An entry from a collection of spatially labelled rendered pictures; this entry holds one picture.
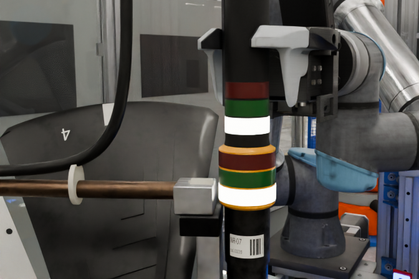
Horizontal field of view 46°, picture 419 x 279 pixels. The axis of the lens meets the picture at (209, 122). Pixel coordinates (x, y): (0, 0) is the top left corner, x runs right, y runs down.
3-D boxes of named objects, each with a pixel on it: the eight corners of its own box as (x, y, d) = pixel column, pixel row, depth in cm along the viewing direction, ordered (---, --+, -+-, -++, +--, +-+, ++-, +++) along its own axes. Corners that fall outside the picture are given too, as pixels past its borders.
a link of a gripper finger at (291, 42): (294, 113, 32) (318, 103, 41) (295, 21, 32) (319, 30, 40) (249, 111, 34) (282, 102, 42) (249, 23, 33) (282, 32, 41)
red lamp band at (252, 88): (222, 99, 35) (222, 81, 35) (226, 96, 39) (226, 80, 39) (270, 99, 35) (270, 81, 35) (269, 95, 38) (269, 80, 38)
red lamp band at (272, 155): (216, 170, 36) (216, 154, 35) (221, 159, 40) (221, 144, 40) (277, 171, 35) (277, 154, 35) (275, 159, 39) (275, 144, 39)
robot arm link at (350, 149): (416, 192, 59) (419, 101, 58) (327, 196, 58) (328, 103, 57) (385, 178, 67) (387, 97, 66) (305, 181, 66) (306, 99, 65)
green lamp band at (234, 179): (216, 188, 36) (216, 172, 36) (221, 174, 40) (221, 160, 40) (277, 189, 35) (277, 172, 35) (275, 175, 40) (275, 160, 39)
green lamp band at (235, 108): (222, 117, 36) (222, 100, 35) (226, 112, 39) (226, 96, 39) (270, 117, 35) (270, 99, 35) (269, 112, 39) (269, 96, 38)
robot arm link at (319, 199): (347, 212, 110) (349, 152, 109) (289, 215, 109) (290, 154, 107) (328, 197, 122) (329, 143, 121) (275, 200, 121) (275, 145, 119)
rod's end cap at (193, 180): (186, 181, 37) (213, 181, 37) (190, 175, 39) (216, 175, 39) (187, 207, 37) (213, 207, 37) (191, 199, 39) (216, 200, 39)
